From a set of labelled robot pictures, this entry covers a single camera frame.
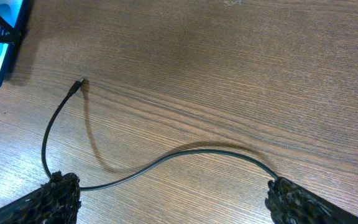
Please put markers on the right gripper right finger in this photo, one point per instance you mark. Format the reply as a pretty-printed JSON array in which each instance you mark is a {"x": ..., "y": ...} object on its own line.
[{"x": 288, "y": 202}]

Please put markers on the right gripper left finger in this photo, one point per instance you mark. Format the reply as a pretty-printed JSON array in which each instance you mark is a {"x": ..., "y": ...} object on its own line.
[{"x": 57, "y": 201}]

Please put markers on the blue Samsung Galaxy smartphone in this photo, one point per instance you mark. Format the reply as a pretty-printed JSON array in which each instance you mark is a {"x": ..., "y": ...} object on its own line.
[{"x": 14, "y": 12}]

